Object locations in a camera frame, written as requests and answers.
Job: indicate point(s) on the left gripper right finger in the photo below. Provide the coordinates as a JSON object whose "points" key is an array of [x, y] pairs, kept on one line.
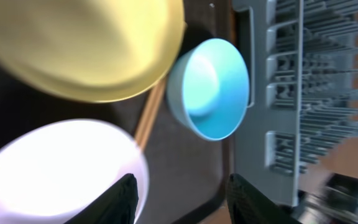
{"points": [[247, 205]]}

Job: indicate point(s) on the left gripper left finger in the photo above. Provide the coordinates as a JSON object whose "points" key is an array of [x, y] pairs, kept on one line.
{"points": [[117, 205]]}

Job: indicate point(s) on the white rice bowl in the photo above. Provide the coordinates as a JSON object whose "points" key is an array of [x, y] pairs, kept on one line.
{"points": [[54, 172]]}

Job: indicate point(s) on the wooden chopstick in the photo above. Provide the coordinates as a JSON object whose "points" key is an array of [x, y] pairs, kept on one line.
{"points": [[149, 114]]}

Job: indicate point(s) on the light blue bowl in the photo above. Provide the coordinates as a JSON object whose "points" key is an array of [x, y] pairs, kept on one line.
{"points": [[208, 89]]}

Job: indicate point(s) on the yellow round plate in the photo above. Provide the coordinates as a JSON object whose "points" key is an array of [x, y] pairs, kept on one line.
{"points": [[94, 51]]}

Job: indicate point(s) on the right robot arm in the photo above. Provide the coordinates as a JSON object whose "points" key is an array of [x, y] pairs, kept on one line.
{"points": [[335, 202]]}

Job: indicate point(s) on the grey plastic dishwasher rack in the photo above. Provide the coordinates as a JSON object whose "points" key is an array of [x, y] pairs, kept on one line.
{"points": [[302, 57]]}

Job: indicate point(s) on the dark brown serving tray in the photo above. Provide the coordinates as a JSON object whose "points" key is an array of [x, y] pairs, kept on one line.
{"points": [[185, 171]]}

